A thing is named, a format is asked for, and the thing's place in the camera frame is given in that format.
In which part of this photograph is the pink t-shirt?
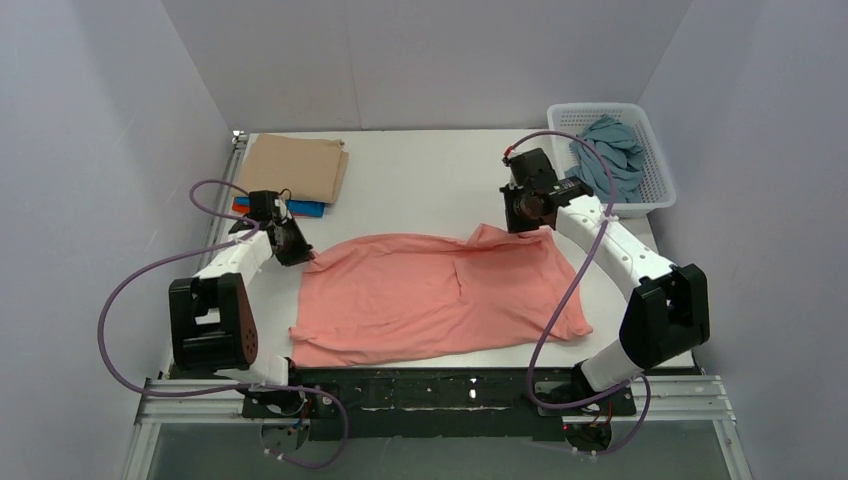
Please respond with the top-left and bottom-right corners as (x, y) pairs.
(289, 224), (592, 367)

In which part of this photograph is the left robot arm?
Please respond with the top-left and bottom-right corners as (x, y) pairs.
(168, 218), (313, 385)

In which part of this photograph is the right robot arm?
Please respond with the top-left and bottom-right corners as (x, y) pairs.
(501, 182), (710, 401)

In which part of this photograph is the blue folded t-shirt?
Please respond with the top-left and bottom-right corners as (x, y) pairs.
(232, 196), (325, 218)

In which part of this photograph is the tan folded t-shirt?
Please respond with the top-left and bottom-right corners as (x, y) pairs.
(236, 134), (349, 204)

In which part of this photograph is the teal crumpled t-shirt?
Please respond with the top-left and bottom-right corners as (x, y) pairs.
(564, 115), (645, 204)

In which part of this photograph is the white plastic basket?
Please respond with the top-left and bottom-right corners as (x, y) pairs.
(547, 102), (677, 218)

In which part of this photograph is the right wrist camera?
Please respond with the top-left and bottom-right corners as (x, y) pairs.
(505, 148), (594, 205)

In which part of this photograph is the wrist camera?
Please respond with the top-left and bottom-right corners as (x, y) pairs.
(505, 148), (594, 205)
(246, 190), (289, 224)

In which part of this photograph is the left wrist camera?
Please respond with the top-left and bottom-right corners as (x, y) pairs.
(246, 190), (289, 224)

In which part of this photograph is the aluminium frame rail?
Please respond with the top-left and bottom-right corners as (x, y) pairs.
(125, 375), (752, 479)

